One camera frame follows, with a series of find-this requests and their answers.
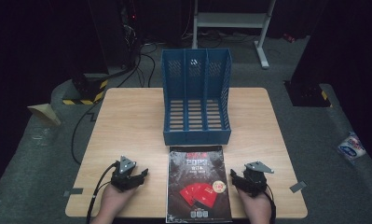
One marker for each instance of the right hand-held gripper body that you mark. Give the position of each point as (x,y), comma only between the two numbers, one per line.
(255,179)

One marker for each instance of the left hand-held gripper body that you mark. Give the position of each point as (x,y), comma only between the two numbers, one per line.
(124,177)

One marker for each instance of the dark magazine with red print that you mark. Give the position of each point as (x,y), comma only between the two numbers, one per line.
(196,183)

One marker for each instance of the blue plastic file rack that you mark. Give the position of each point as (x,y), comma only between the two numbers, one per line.
(196,93)

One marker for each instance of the person's left hand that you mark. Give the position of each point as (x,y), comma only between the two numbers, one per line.
(115,199)

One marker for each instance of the person's right hand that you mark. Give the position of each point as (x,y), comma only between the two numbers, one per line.
(255,207)

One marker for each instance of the grey tape strip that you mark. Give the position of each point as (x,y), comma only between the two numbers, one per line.
(298,186)
(73,192)

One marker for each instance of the yellow black striped base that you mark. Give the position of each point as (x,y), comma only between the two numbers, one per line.
(308,95)
(87,90)

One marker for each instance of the white blue plastic packet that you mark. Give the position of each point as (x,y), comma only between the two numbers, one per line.
(351,146)

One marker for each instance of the dark computer tower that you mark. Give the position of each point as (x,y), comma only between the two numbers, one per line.
(112,31)

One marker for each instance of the small red object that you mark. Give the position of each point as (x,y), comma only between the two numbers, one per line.
(288,38)

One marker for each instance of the white metal stand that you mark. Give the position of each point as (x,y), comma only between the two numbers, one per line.
(233,20)

